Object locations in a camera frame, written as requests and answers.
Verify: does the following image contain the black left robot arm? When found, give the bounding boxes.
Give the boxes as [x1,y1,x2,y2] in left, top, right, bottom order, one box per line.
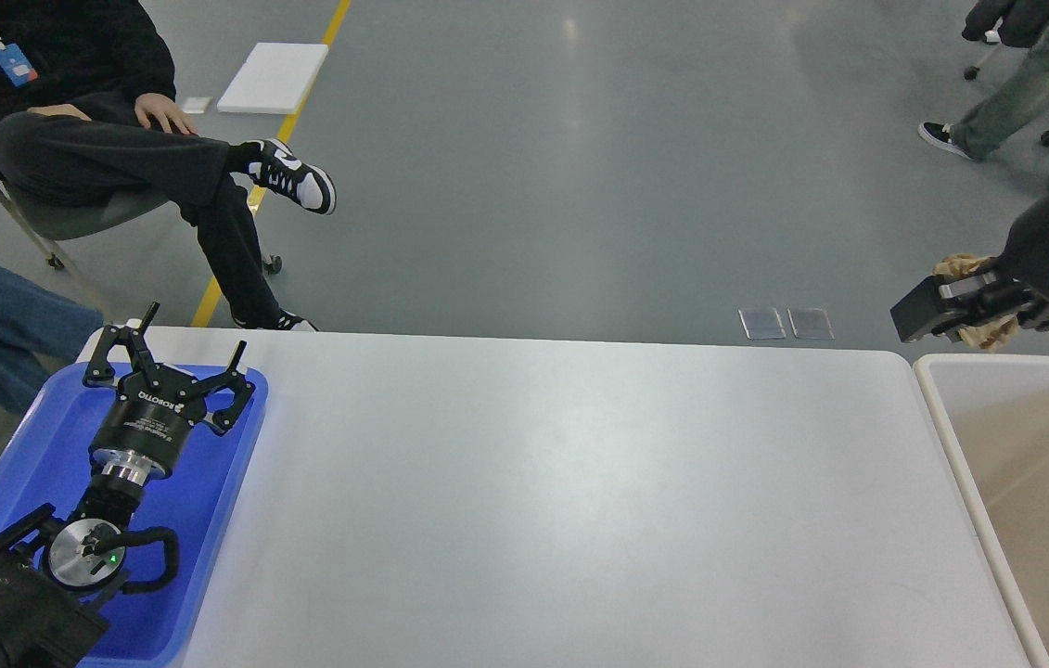
[0,310,267,667]

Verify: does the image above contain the brown paper ball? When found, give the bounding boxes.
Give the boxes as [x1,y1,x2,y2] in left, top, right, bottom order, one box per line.
[932,253,1020,353]

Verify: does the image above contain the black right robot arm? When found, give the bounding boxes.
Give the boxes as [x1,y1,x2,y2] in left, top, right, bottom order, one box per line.
[891,193,1049,350]

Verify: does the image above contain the small white floor card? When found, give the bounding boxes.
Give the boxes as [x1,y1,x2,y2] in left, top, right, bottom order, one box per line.
[180,96,213,115]

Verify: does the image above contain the person in blue jeans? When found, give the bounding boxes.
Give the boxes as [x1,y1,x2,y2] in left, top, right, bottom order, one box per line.
[0,266,106,415]

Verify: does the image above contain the rolling rack with dark coats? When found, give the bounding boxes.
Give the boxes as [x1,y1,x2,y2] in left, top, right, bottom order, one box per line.
[964,1,1049,55]

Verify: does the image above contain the white foam board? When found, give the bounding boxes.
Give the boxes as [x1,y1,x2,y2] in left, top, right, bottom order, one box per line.
[216,42,329,115]

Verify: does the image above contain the floor outlet plate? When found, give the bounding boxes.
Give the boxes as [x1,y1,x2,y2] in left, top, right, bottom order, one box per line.
[737,307,787,340]
[787,308,837,340]

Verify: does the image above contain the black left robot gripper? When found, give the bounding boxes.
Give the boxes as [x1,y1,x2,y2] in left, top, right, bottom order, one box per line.
[83,302,256,482]

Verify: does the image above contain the right floor outlet plate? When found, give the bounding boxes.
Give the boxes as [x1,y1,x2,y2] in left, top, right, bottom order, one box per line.
[787,308,837,340]

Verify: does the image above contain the left floor outlet plate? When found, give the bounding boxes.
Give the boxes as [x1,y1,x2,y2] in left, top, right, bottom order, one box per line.
[737,307,787,340]

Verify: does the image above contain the blue plastic tray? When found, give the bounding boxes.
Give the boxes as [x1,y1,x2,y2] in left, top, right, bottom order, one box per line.
[0,362,267,668]

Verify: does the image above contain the person in green trousers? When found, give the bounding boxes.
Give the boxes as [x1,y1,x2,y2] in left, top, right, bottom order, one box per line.
[917,25,1049,161]

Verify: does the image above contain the seated person in black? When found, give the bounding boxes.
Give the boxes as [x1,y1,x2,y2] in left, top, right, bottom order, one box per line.
[0,1,337,331]

